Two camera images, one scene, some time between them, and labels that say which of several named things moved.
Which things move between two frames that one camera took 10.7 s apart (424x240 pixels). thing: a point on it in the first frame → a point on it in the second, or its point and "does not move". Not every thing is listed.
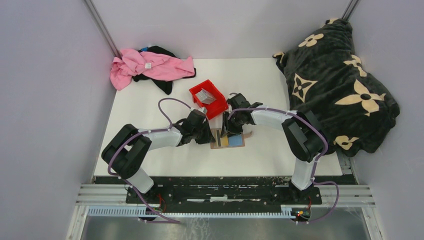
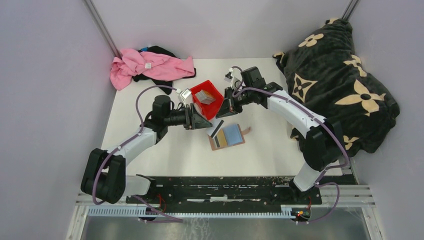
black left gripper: [206, 139] → [193, 120]
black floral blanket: [326, 78] does not move
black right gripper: [227, 126] → [224, 109]
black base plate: [223, 190] does not move
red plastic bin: [218, 106] does not move
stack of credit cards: [204, 96] does not move
